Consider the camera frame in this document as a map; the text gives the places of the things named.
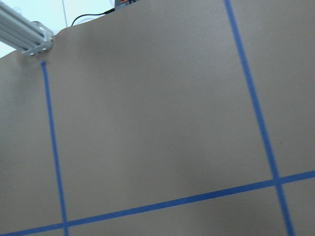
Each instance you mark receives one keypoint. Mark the brown paper table mat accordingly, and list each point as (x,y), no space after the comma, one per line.
(164,118)

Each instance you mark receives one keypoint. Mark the aluminium frame post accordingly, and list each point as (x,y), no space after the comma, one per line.
(29,38)

